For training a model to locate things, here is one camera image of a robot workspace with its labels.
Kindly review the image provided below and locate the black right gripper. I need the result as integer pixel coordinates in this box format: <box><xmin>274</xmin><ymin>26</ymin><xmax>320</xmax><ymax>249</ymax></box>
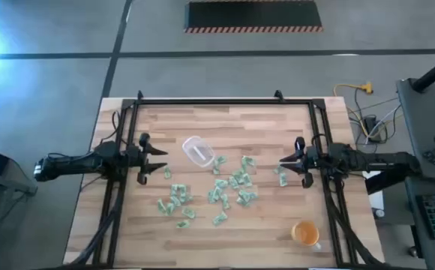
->
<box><xmin>279</xmin><ymin>136</ymin><xmax>319</xmax><ymax>189</ymax></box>

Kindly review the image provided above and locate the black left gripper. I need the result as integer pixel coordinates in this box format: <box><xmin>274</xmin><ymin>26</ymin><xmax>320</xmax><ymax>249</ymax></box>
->
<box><xmin>127</xmin><ymin>133</ymin><xmax>169</xmax><ymax>185</ymax></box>

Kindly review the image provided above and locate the clear plastic container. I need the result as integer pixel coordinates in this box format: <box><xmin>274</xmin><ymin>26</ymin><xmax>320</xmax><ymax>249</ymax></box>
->
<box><xmin>181</xmin><ymin>135</ymin><xmax>216</xmax><ymax>168</ymax></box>

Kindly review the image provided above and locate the orange cup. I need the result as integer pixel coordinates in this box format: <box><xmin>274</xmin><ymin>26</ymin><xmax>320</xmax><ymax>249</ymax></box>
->
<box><xmin>290</xmin><ymin>220</ymin><xmax>323</xmax><ymax>251</ymax></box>

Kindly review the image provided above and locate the black power strip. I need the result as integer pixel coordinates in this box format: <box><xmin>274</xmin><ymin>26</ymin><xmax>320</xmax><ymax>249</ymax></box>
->
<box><xmin>363</xmin><ymin>115</ymin><xmax>384</xmax><ymax>144</ymax></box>

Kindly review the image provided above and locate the white paper sheet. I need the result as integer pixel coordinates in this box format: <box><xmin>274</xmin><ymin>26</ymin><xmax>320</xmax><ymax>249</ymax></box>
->
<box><xmin>361</xmin><ymin>170</ymin><xmax>386</xmax><ymax>212</ymax></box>

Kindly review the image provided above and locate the small black controller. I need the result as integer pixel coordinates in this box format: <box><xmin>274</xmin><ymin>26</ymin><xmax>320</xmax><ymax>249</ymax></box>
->
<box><xmin>422</xmin><ymin>148</ymin><xmax>435</xmax><ymax>167</ymax></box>

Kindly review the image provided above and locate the grey side stand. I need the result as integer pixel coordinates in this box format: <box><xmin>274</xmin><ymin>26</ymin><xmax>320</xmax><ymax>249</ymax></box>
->
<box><xmin>0</xmin><ymin>164</ymin><xmax>38</xmax><ymax>198</ymax></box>

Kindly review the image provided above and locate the black hazard-striped floor mat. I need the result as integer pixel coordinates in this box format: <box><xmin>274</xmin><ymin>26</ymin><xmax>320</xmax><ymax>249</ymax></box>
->
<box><xmin>183</xmin><ymin>0</ymin><xmax>324</xmax><ymax>34</ymax></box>

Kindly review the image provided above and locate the black looped camera cable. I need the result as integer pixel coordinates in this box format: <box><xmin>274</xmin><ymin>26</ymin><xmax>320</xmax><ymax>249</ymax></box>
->
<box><xmin>110</xmin><ymin>110</ymin><xmax>128</xmax><ymax>146</ymax></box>
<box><xmin>310</xmin><ymin>133</ymin><xmax>329</xmax><ymax>151</ymax></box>

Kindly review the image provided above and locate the black cable bundle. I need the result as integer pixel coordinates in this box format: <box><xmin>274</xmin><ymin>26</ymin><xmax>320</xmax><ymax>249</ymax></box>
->
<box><xmin>67</xmin><ymin>175</ymin><xmax>127</xmax><ymax>268</ymax></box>
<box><xmin>324</xmin><ymin>179</ymin><xmax>391</xmax><ymax>268</ymax></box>

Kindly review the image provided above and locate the black metal table frame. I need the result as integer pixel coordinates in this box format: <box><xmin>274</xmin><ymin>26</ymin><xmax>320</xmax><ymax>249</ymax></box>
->
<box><xmin>89</xmin><ymin>89</ymin><xmax>386</xmax><ymax>270</ymax></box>

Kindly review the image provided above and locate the white cable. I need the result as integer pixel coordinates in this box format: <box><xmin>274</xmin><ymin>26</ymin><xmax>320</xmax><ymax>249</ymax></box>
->
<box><xmin>365</xmin><ymin>103</ymin><xmax>403</xmax><ymax>146</ymax></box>

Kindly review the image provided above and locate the yellow extension cord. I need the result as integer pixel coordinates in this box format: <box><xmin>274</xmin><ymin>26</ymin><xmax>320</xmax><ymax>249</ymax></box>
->
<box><xmin>332</xmin><ymin>81</ymin><xmax>374</xmax><ymax>140</ymax></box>

